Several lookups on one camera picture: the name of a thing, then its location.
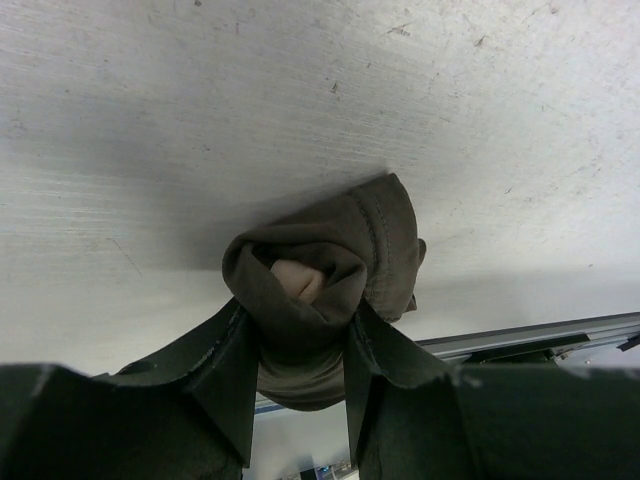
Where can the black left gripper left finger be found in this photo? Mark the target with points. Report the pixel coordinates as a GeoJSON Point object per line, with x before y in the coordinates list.
{"type": "Point", "coordinates": [215, 366]}

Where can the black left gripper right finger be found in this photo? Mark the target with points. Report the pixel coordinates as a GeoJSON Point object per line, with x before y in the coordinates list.
{"type": "Point", "coordinates": [401, 401]}

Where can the brown underwear cream waistband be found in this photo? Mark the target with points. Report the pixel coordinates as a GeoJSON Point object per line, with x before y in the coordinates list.
{"type": "Point", "coordinates": [302, 277]}

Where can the aluminium frame rail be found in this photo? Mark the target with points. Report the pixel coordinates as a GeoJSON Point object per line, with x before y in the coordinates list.
{"type": "Point", "coordinates": [530, 340]}

